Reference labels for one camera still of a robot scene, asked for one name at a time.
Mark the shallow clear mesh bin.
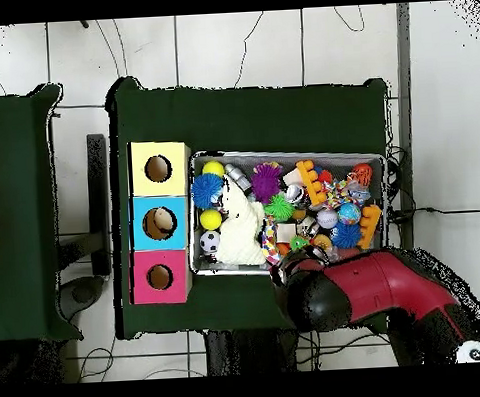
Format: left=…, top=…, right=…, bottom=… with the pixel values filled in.
left=185, top=142, right=393, bottom=285

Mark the wooden box with three holes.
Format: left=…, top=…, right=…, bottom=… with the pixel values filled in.
left=124, top=138, right=200, bottom=307

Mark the purple spiky ball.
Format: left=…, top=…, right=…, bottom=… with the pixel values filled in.
left=248, top=161, right=286, bottom=205

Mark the large blue spiky ball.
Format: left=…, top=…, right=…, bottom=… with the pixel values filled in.
left=190, top=171, right=227, bottom=212

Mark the cream knitted cloth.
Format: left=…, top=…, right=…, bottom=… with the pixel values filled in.
left=210, top=176, right=269, bottom=269

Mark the yellow ball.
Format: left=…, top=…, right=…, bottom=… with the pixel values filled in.
left=199, top=207, right=225, bottom=233
left=201, top=158, right=226, bottom=179

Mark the green spiky ball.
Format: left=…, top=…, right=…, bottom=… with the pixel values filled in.
left=263, top=193, right=297, bottom=224

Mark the colourful patterned cloth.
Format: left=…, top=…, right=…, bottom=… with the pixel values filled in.
left=258, top=214, right=287, bottom=268

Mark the small soccer ball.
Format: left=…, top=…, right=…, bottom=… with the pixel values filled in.
left=198, top=228, right=224, bottom=256

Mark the silver metal can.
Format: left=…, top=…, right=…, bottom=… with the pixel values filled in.
left=283, top=182, right=308, bottom=208

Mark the orange toy building block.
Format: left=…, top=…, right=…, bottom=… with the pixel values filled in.
left=295, top=158, right=330, bottom=208

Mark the dark green table cloth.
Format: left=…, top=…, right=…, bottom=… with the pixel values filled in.
left=0, top=81, right=84, bottom=346
left=103, top=62, right=402, bottom=346

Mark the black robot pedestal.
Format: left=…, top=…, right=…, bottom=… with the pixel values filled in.
left=202, top=325, right=306, bottom=378

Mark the black floor cable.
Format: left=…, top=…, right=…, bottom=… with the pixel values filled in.
left=388, top=200, right=480, bottom=223

